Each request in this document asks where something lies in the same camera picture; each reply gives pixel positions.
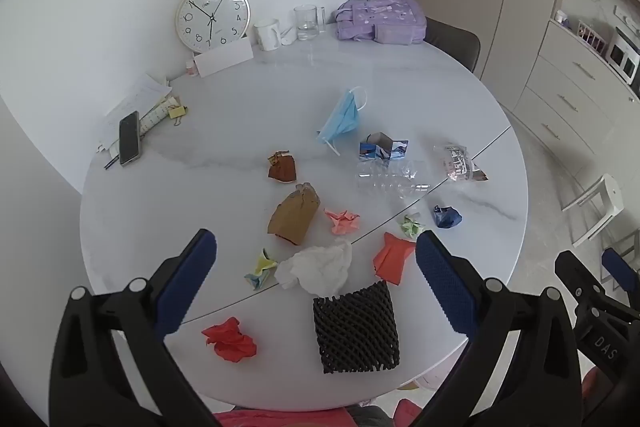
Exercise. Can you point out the white toy microwave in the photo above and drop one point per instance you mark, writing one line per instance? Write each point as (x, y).
(624, 57)

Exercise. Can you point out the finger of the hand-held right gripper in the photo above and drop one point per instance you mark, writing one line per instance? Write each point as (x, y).
(572, 269)
(620, 267)

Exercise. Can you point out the white ceramic mug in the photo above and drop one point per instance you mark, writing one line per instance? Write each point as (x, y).
(267, 34)

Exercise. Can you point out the pale ruler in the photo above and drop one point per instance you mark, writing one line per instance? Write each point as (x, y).
(156, 117)

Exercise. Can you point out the white stool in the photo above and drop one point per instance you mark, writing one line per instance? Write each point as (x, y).
(602, 202)

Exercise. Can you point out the clear printed plastic wrapper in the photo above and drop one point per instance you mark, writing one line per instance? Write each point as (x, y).
(457, 162)

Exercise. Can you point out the white tissue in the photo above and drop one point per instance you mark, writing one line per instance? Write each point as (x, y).
(315, 267)

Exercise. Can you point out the blue face mask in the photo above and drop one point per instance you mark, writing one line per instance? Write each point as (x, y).
(342, 119)

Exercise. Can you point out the small pink toy rack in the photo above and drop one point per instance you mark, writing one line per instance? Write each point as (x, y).
(592, 37)

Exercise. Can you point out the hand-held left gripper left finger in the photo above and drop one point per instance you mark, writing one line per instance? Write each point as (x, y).
(192, 277)

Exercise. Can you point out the dark red crumpled wrapper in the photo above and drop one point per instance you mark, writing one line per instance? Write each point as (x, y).
(282, 168)

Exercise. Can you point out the crushed clear plastic bottle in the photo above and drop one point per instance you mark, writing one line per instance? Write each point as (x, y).
(390, 179)

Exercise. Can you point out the beige drawer unit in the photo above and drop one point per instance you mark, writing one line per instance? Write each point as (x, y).
(570, 92)

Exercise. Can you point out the orange paper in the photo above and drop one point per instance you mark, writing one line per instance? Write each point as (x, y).
(395, 257)

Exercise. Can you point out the dark pen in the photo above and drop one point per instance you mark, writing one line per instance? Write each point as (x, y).
(111, 162)

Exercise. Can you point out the stack of white papers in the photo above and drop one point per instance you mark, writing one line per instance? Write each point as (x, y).
(135, 94)

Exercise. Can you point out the dark grey chair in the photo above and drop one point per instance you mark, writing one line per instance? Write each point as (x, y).
(455, 42)

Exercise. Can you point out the clear glass mug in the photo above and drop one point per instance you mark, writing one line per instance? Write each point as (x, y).
(307, 23)

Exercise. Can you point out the round white wall clock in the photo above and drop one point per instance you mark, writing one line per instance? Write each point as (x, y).
(212, 17)

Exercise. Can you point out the black foam net sleeve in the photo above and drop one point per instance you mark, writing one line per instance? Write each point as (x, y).
(357, 329)

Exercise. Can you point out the yellow multicolour paper ball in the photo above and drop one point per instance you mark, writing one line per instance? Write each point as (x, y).
(261, 271)

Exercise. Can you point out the small blue white carton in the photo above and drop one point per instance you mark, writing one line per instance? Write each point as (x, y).
(382, 149)

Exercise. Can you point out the dark blue paper ball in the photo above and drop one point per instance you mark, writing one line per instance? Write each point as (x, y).
(447, 217)

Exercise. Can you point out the red paper ball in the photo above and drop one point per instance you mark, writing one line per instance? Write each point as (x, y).
(230, 341)

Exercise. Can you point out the green paper ball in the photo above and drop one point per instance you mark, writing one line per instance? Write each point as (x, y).
(412, 227)

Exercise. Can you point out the pink paper ball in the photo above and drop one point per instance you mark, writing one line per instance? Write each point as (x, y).
(342, 221)

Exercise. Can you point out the yellow binder clip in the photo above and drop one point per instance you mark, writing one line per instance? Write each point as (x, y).
(176, 112)

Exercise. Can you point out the white folded card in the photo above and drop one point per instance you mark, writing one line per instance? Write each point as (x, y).
(222, 57)

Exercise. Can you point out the black smartphone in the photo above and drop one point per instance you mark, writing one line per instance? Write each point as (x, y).
(130, 138)

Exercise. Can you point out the purple backpack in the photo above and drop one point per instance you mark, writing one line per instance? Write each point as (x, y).
(380, 19)

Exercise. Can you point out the brown paper bag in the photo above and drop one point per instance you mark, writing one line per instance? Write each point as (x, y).
(295, 214)

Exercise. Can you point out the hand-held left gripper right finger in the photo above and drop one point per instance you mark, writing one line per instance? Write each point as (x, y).
(442, 282)

